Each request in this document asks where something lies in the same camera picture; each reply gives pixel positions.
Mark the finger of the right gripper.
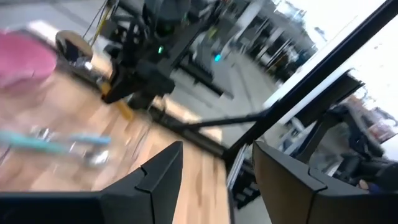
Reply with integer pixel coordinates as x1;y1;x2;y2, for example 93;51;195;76
101;67;175;105
127;90;156;110

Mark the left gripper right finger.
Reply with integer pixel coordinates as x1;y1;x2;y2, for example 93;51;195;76
252;141;369;224

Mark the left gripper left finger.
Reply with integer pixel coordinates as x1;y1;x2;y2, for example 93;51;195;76
101;141;183;224

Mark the teal handled metal spoon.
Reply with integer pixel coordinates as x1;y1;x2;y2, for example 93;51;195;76
0;130;68;156

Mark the clear plastic storage bin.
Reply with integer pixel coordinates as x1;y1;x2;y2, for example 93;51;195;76
0;71;153;194

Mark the person's hand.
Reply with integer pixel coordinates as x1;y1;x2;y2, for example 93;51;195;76
356;178;371;190

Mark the pink plastic bowl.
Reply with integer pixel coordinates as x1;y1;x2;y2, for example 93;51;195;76
0;30;58;91

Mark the black aluminium table frame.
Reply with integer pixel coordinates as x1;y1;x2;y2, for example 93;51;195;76
149;0;398;212

